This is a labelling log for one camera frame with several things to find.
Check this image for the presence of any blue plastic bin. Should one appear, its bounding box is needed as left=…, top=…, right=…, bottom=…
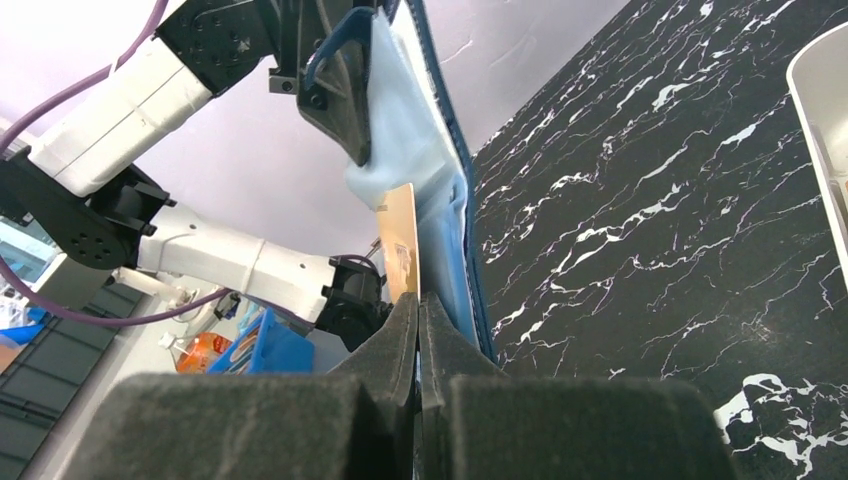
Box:
left=206, top=309, right=315, bottom=375

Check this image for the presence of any orange bottle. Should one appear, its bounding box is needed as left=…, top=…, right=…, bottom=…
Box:
left=157, top=332, right=233, bottom=374

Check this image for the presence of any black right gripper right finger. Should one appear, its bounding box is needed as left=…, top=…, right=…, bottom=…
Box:
left=419, top=294, right=737, bottom=479

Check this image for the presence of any black marbled table mat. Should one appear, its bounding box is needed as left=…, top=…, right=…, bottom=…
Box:
left=475, top=1, right=847, bottom=479

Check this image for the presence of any blue leather card holder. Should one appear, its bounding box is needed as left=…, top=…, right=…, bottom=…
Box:
left=305, top=1, right=497, bottom=361

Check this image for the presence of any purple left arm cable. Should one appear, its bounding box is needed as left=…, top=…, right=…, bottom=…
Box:
left=0, top=0, right=382, bottom=329

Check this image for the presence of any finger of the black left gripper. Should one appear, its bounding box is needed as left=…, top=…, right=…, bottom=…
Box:
left=269, top=1, right=381, bottom=167

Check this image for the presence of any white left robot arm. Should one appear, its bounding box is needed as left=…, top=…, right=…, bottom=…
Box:
left=1, top=1, right=387, bottom=349

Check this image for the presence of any gold credit card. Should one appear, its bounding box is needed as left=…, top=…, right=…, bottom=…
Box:
left=376, top=183, right=420, bottom=303

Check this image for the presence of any white oblong plastic tray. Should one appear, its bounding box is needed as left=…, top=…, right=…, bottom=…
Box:
left=785, top=23, right=847, bottom=275

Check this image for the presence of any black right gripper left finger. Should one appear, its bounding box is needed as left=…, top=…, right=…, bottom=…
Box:
left=65, top=293, right=419, bottom=479

